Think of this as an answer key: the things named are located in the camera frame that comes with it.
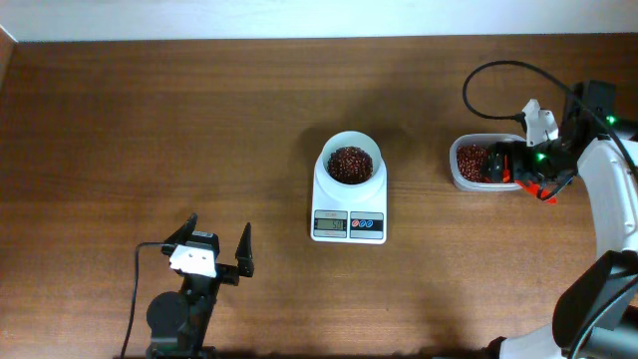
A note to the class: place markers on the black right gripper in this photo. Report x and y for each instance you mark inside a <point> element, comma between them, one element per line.
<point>516,153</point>

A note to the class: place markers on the white bowl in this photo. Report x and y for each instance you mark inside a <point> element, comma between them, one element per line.
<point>351,139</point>

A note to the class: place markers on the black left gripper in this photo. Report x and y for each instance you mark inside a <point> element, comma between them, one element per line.
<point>230,276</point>

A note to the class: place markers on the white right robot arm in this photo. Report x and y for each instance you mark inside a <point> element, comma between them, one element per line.
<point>595,316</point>

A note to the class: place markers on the red adzuki beans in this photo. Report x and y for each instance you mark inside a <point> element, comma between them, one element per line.
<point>470,160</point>

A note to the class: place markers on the beans in bowl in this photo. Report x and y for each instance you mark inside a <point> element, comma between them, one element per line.
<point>350,165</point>

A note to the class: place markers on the white digital kitchen scale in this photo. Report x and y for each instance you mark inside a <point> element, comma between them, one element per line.
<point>350,213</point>

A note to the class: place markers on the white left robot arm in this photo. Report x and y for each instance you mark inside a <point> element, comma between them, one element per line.
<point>178,320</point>

